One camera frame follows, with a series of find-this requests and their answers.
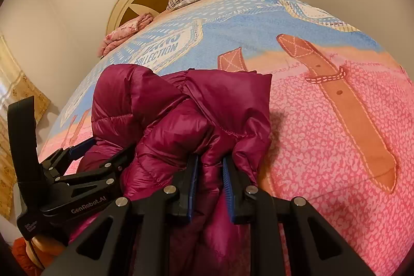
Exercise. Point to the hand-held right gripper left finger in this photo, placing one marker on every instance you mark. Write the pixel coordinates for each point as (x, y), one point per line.
(193, 188)

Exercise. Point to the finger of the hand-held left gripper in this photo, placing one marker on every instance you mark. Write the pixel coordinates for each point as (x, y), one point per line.
(97, 167)
(81, 147)

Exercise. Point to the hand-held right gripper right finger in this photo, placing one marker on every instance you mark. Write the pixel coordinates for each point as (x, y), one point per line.
(229, 192)

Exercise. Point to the magenta puffer jacket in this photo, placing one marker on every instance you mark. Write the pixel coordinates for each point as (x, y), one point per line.
(168, 133)

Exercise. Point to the orange cloth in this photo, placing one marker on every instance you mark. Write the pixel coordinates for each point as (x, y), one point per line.
(22, 253)

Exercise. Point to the beige floral window curtain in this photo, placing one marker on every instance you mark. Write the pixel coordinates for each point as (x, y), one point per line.
(19, 91)

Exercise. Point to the printed blue pink blanket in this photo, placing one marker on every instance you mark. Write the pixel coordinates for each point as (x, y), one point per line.
(323, 133)

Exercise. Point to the pink floral folded cloth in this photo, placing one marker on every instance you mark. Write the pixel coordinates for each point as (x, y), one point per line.
(126, 28)

